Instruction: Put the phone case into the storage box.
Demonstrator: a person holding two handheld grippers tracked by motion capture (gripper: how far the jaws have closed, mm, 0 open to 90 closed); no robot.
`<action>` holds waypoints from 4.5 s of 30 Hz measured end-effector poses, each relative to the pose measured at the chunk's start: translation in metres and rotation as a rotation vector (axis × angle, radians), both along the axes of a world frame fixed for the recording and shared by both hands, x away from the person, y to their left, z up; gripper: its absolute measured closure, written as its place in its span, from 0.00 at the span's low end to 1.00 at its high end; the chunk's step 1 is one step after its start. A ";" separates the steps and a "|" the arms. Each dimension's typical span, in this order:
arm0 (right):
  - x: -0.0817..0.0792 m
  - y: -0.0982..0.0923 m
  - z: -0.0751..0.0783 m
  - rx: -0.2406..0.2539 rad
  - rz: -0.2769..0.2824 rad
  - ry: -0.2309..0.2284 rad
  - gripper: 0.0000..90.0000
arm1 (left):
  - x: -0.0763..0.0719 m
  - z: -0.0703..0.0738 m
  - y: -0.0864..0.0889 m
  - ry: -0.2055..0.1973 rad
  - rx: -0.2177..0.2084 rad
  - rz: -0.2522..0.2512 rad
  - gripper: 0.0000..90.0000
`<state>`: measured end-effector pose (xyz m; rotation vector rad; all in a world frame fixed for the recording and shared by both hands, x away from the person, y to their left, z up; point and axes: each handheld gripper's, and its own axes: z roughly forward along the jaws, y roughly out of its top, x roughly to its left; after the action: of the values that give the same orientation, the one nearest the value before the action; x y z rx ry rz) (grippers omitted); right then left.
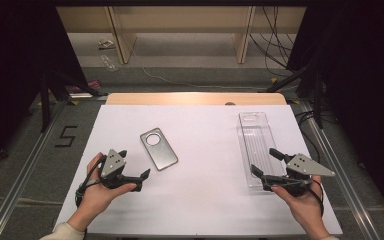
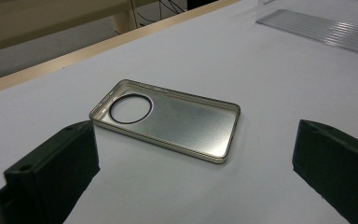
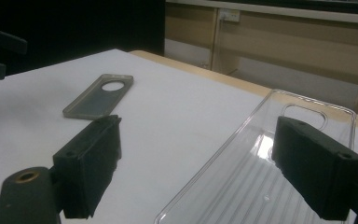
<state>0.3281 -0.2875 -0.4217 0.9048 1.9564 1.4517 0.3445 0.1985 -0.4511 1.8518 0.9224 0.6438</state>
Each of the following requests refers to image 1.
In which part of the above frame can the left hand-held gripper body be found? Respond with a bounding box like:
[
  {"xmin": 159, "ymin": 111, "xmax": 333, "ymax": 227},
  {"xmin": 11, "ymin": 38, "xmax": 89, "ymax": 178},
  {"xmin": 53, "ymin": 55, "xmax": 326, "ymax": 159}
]
[{"xmin": 98, "ymin": 148, "xmax": 144, "ymax": 193}]

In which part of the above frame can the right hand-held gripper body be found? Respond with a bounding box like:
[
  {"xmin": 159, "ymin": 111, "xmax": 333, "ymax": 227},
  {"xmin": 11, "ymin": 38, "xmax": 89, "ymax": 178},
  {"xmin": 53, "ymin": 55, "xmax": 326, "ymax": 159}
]
[{"xmin": 261, "ymin": 152, "xmax": 337, "ymax": 198}]

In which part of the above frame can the grey phone case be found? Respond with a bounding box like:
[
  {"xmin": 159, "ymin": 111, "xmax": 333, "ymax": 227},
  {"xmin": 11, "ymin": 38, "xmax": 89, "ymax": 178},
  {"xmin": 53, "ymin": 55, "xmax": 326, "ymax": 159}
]
[{"xmin": 139, "ymin": 127, "xmax": 179, "ymax": 172}]

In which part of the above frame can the clear plastic tray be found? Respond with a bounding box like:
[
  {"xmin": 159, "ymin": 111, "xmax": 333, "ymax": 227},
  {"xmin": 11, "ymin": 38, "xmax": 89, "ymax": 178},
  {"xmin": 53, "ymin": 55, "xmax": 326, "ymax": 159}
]
[{"xmin": 236, "ymin": 111, "xmax": 290, "ymax": 189}]

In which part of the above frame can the person's left hand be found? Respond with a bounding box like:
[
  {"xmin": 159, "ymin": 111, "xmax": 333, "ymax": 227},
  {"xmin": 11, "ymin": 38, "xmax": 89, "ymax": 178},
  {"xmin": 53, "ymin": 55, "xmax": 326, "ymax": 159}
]
[{"xmin": 85, "ymin": 152, "xmax": 138, "ymax": 217}]

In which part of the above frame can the person's right hand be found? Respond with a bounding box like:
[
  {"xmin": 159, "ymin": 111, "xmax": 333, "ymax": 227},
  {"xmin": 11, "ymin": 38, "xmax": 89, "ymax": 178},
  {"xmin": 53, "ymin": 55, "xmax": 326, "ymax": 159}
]
[{"xmin": 271, "ymin": 175, "xmax": 325, "ymax": 228}]

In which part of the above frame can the white board mat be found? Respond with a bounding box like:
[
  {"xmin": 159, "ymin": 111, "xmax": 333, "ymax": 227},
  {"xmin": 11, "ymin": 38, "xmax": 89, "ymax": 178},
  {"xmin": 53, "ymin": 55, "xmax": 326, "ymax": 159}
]
[{"xmin": 54, "ymin": 104, "xmax": 344, "ymax": 236}]

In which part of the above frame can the black metal stand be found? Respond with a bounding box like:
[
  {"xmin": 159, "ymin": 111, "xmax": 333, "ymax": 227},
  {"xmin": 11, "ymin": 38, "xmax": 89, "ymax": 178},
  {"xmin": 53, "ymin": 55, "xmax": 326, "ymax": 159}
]
[
  {"xmin": 39, "ymin": 70, "xmax": 108, "ymax": 134},
  {"xmin": 265, "ymin": 64, "xmax": 325, "ymax": 130}
]

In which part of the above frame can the pink object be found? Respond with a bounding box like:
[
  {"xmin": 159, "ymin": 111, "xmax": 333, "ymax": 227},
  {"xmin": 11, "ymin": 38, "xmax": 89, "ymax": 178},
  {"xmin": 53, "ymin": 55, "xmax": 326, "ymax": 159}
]
[{"xmin": 72, "ymin": 79, "xmax": 101, "ymax": 94}]

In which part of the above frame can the wooden table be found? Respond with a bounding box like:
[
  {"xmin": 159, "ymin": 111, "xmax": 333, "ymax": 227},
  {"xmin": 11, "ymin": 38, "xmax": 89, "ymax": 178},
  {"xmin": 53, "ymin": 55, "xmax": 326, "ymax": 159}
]
[{"xmin": 105, "ymin": 92, "xmax": 288, "ymax": 107}]

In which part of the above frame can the black curtain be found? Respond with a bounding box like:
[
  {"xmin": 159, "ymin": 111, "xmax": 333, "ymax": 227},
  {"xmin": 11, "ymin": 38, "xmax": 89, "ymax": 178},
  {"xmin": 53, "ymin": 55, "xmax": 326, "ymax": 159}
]
[
  {"xmin": 0, "ymin": 0, "xmax": 88, "ymax": 174},
  {"xmin": 285, "ymin": 0, "xmax": 384, "ymax": 229}
]

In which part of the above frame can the small floor debris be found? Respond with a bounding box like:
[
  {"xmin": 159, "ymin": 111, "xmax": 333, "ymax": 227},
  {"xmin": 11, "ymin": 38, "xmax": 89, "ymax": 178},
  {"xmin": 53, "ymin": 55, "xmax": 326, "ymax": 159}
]
[{"xmin": 97, "ymin": 38, "xmax": 116, "ymax": 51}]

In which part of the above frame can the wooden shelf unit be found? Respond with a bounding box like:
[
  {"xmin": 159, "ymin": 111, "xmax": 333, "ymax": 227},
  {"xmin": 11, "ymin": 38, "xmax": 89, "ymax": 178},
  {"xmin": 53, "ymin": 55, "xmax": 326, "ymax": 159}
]
[{"xmin": 55, "ymin": 5, "xmax": 308, "ymax": 65}]

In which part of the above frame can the metal floor rail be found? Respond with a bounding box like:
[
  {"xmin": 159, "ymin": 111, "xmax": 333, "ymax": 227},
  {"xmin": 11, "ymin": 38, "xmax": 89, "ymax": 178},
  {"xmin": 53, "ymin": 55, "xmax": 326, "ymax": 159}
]
[
  {"xmin": 0, "ymin": 95, "xmax": 108, "ymax": 240},
  {"xmin": 292, "ymin": 99, "xmax": 383, "ymax": 240}
]

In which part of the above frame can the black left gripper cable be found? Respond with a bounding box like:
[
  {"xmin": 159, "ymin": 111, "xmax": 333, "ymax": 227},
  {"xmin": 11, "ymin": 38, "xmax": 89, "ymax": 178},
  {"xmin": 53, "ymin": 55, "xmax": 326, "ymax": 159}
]
[{"xmin": 74, "ymin": 155, "xmax": 109, "ymax": 208}]

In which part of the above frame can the bundle of black cables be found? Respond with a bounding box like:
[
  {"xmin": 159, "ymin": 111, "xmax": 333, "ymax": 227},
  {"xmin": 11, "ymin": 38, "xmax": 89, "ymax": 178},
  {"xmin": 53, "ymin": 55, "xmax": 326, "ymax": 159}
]
[{"xmin": 248, "ymin": 5, "xmax": 302, "ymax": 78}]

